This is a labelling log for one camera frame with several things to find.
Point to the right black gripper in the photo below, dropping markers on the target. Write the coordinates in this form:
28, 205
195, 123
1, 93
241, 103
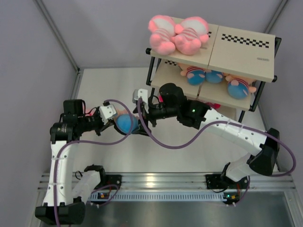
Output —
149, 115

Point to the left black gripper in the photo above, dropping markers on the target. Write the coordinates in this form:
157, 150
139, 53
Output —
102, 126

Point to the orange-faced blue doll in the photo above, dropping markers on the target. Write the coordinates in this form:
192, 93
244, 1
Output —
195, 75

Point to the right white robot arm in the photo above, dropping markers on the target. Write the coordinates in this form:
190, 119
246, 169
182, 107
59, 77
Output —
261, 146

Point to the pink plush behind arm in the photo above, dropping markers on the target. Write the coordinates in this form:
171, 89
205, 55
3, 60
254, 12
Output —
89, 112

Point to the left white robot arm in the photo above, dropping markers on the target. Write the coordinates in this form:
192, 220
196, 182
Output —
64, 204

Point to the blue doll on middle shelf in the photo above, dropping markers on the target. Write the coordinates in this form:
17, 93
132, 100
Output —
213, 76

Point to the beige three-tier shelf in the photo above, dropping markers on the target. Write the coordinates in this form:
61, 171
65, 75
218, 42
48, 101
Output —
221, 66

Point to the left pink plush toy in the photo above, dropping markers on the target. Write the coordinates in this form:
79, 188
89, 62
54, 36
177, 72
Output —
162, 30

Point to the pink plush toy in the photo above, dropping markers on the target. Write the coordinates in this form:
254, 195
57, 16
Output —
191, 34
162, 30

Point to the blue striped doll right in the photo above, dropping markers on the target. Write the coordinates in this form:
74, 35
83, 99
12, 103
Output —
239, 87

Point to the right pink plush toy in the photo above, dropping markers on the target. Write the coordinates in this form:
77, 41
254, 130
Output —
191, 34

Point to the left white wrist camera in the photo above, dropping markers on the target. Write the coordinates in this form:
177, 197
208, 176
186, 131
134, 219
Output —
107, 113

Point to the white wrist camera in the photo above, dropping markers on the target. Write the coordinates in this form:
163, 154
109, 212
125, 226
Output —
107, 113
143, 94

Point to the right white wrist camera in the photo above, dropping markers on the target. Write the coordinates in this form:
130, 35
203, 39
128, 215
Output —
143, 94

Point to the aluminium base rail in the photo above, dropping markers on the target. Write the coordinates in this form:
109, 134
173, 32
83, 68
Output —
181, 187

